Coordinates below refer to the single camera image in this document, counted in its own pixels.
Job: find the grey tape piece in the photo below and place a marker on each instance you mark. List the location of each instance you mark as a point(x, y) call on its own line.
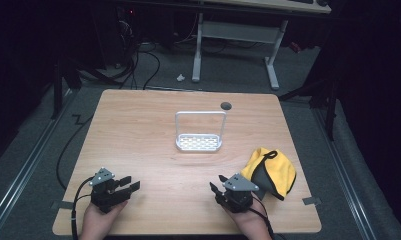
point(311, 201)
point(63, 205)

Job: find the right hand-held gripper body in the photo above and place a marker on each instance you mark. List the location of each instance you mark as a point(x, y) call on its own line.
point(238, 195)

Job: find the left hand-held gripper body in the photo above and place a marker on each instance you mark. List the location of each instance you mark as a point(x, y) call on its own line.
point(103, 195)

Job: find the white metal frame desk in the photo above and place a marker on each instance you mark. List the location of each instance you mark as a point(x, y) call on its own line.
point(238, 31)

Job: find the yellow and grey cloth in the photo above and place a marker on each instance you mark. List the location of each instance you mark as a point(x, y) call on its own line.
point(274, 173)

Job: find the black metal stand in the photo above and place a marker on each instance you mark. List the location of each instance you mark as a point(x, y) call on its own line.
point(58, 90)
point(331, 110)

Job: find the black round table grommet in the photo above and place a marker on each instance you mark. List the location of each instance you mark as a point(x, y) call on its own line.
point(226, 106)

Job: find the person's left hand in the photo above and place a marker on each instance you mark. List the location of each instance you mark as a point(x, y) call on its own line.
point(98, 223)

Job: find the small red object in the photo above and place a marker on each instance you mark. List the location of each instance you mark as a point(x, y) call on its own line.
point(295, 47)

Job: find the crumpled white paper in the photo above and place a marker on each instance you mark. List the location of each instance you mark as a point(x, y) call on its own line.
point(180, 78)

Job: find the metal floor rail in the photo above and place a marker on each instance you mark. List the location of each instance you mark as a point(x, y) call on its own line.
point(346, 176)
point(24, 166)

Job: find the person's right hand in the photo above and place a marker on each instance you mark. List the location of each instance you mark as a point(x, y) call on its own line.
point(251, 223)

